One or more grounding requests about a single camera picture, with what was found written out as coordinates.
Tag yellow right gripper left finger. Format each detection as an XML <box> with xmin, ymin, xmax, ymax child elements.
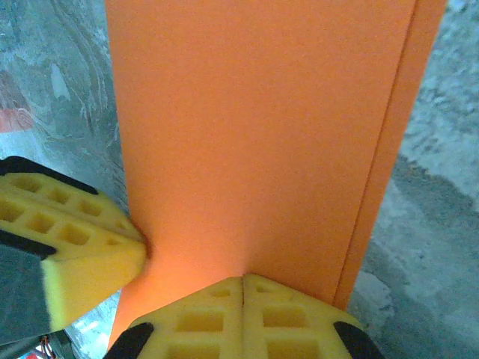
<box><xmin>106</xmin><ymin>274</ymin><xmax>245</xmax><ymax>359</ymax></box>

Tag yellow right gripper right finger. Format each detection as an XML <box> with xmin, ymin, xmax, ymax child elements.
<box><xmin>242</xmin><ymin>273</ymin><xmax>386</xmax><ymax>359</ymax></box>

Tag red rectangular block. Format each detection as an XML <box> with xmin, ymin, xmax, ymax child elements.
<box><xmin>0</xmin><ymin>107</ymin><xmax>34</xmax><ymax>132</ymax></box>

